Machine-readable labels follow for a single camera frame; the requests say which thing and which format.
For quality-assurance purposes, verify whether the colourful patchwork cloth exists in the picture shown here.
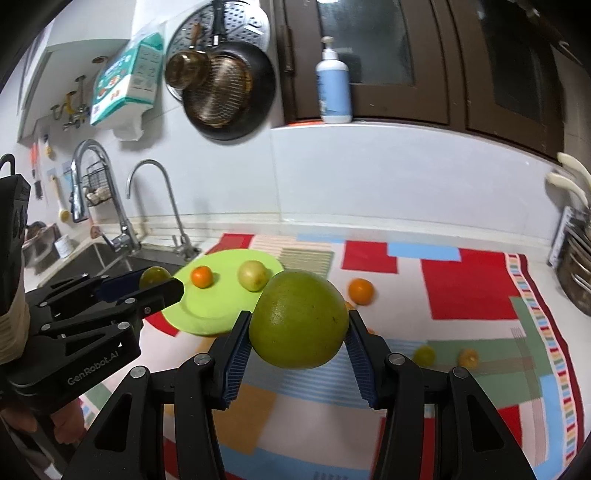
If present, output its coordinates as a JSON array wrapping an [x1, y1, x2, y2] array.
[[76, 232, 583, 480]]

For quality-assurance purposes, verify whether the dark wooden window frame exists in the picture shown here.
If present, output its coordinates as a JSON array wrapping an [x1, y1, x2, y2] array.
[[277, 0, 591, 162]]

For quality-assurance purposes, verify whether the small brass pot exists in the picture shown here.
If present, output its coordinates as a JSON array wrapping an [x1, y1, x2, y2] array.
[[165, 23, 212, 90]]

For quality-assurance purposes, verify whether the white pot rack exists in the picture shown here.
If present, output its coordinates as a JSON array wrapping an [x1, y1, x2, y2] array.
[[547, 206, 575, 268]]

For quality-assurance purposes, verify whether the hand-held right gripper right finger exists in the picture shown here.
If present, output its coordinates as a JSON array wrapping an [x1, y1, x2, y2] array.
[[344, 310, 537, 480]]

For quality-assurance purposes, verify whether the brass perforated strainer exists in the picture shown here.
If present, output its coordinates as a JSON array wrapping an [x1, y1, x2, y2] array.
[[187, 54, 254, 127]]

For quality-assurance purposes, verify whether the wooden handled dish brush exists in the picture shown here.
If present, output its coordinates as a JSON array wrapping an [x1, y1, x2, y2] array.
[[51, 178, 71, 224]]

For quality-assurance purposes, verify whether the black wire basket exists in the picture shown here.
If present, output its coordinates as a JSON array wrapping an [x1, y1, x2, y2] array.
[[83, 168, 114, 206]]

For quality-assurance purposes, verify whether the white pan handle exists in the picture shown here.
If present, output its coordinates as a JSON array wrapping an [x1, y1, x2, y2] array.
[[556, 151, 591, 178], [545, 172, 591, 204]]

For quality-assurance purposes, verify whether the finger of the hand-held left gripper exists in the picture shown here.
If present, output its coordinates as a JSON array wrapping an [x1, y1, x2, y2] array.
[[25, 272, 143, 308], [41, 278, 186, 339]]

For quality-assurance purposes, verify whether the green plate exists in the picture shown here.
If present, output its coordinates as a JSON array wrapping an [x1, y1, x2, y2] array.
[[161, 248, 284, 337]]

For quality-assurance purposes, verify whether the paper towel pack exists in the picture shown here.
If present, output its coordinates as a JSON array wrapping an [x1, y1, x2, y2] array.
[[89, 32, 166, 142]]

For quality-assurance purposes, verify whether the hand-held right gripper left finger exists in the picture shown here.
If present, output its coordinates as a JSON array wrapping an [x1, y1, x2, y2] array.
[[62, 310, 254, 480]]

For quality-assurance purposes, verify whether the yellow-green spotted citrus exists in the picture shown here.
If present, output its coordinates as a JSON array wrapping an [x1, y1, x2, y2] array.
[[237, 260, 269, 292]]

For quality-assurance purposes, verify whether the person's left forearm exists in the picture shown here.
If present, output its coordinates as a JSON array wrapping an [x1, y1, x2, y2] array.
[[0, 277, 31, 366]]

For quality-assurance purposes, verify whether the white pump bottle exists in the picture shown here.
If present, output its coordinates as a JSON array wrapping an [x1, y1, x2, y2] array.
[[315, 36, 354, 124]]

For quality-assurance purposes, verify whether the perforated steel steamer plate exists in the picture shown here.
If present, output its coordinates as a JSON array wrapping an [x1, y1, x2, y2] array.
[[165, 0, 271, 100]]

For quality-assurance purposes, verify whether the stainless steel sink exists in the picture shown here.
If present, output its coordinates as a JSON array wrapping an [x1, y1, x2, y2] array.
[[34, 242, 201, 301]]

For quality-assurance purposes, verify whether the black frying pan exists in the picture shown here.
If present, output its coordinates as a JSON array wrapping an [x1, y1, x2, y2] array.
[[182, 0, 277, 141]]

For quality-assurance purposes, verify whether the metal wall valve yellow handle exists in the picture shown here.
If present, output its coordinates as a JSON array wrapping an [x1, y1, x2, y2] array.
[[51, 76, 90, 132]]

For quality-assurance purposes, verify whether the tall chrome pull-down faucet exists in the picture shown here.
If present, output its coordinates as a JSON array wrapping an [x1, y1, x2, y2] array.
[[69, 138, 141, 254]]

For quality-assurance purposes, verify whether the small dark green lime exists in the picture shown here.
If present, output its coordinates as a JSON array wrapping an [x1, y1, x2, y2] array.
[[139, 266, 172, 289]]

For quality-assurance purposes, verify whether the white wall cabinet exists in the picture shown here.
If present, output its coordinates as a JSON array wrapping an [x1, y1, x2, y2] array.
[[16, 0, 169, 134]]

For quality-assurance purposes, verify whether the person's left hand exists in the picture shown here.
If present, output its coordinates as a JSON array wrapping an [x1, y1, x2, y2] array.
[[0, 399, 87, 446]]

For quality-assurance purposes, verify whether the slim gooseneck faucet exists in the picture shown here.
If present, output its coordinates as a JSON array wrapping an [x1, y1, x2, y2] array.
[[126, 159, 200, 261]]

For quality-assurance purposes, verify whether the stainless steel pot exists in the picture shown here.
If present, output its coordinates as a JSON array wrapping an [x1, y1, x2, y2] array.
[[556, 226, 591, 317]]

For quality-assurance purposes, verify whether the large pale green citrus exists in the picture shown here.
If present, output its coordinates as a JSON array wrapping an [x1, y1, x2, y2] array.
[[248, 270, 350, 369]]

